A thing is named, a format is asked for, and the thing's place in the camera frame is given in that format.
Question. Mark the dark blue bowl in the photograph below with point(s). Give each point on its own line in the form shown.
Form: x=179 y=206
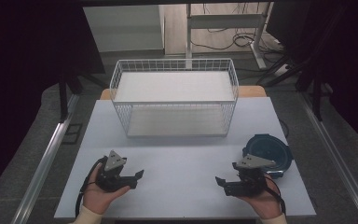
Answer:
x=275 y=149

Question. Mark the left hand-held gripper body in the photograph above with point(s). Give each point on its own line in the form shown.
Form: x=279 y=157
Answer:
x=110 y=180

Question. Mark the white power strip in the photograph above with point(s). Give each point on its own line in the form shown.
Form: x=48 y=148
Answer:
x=282 y=69

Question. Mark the black stand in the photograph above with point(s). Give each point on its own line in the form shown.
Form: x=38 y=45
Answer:
x=63 y=96
x=315 y=93

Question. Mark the white desk frame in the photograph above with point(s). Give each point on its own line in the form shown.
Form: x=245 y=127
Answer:
x=227 y=21

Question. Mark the dark curtain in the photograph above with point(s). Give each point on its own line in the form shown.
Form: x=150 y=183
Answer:
x=348 y=56
x=28 y=62

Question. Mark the white cabinet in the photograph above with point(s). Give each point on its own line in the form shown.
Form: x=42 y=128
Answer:
x=124 y=28

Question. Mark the person's right hand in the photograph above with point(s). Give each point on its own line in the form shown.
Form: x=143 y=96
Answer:
x=265 y=203

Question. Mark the aluminium rail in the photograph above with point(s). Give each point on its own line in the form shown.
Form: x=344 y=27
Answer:
x=43 y=165
x=338 y=161

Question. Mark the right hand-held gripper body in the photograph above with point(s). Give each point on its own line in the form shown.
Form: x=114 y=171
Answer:
x=251 y=177

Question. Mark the person's left hand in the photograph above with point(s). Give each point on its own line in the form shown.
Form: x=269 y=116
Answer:
x=98 y=197

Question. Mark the black floor grille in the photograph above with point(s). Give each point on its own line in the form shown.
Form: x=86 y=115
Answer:
x=72 y=133

